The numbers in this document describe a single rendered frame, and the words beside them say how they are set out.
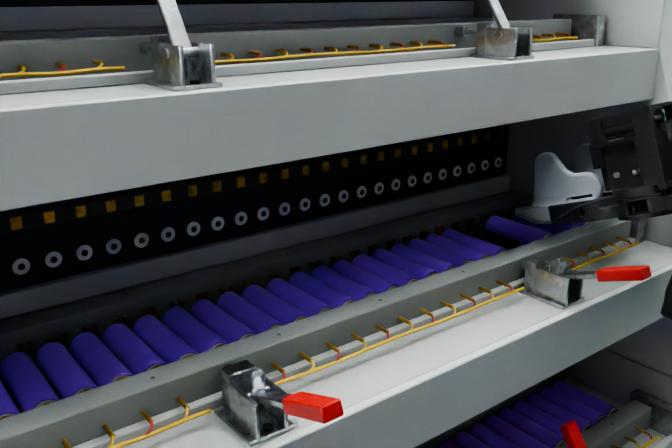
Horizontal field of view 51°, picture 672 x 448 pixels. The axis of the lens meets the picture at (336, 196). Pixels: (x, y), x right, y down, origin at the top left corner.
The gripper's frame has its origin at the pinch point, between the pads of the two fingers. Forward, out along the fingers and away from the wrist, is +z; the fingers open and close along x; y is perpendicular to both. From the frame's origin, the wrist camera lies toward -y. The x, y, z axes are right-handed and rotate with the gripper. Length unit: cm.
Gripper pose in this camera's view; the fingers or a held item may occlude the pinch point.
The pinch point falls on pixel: (543, 214)
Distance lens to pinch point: 66.0
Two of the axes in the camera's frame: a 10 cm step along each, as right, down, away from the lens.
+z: -5.7, 1.3, 8.1
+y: -2.1, -9.8, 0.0
